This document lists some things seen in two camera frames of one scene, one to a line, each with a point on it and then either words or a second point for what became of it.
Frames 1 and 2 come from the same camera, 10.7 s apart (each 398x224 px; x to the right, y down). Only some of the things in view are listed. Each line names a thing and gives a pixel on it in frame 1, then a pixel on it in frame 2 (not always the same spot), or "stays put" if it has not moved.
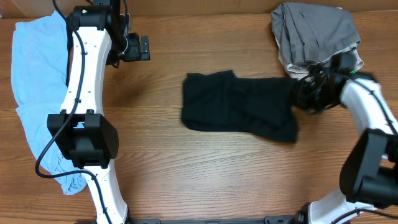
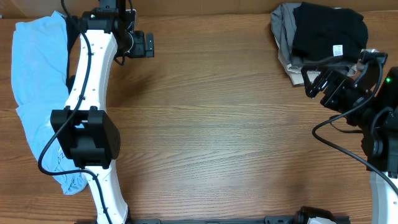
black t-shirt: x=220 y=101 to x=321 y=31
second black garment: x=69 y=43 stays put
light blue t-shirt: x=39 y=70 stays put
